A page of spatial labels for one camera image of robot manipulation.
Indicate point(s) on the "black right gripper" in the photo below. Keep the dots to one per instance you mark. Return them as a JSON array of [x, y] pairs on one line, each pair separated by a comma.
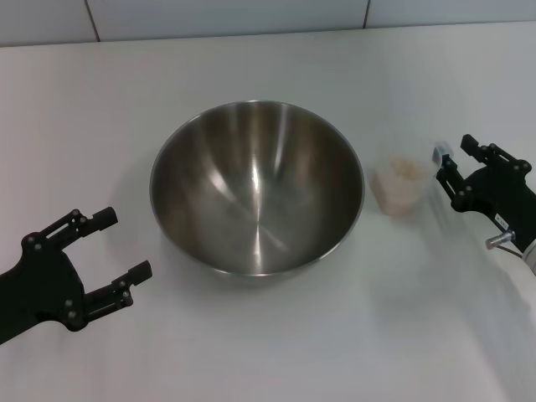
[[506, 197]]

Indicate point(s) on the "transparent plastic measuring cup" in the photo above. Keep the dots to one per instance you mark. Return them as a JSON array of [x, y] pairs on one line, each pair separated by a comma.
[[425, 165]]

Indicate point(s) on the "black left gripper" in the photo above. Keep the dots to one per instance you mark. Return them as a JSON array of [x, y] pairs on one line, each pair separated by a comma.
[[42, 285]]

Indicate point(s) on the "stainless steel mixing bowl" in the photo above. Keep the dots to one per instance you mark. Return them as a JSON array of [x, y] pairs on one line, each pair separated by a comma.
[[251, 188]]

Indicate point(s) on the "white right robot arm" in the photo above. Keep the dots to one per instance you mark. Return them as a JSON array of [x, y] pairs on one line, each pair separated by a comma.
[[531, 259]]

